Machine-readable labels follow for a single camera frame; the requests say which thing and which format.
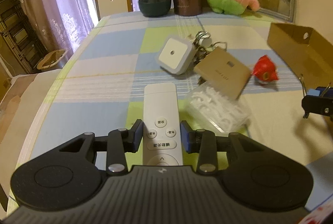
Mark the cardboard tray box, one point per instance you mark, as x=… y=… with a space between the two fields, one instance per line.
x=305 y=51

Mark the checkered tablecloth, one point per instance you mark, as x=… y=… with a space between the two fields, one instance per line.
x=101 y=89

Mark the clear box of floss picks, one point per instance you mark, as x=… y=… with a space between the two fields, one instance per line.
x=216 y=111

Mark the gold TP-Link square router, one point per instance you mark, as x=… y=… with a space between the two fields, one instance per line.
x=224 y=72

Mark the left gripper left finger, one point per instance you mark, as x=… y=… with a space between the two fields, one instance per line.
x=116 y=144

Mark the dark wooden folding rack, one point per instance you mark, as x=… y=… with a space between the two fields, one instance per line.
x=20 y=37

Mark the red toy figure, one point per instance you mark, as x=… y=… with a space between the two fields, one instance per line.
x=265 y=70

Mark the beige basket on floor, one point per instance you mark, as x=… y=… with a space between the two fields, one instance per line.
x=53 y=60

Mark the white square night light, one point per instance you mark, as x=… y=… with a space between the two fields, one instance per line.
x=176 y=55

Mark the blue binder clip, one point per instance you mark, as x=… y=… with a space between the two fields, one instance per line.
x=318 y=91

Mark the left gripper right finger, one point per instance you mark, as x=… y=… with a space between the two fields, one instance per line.
x=206 y=144

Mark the white remote control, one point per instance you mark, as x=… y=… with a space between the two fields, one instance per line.
x=162 y=136

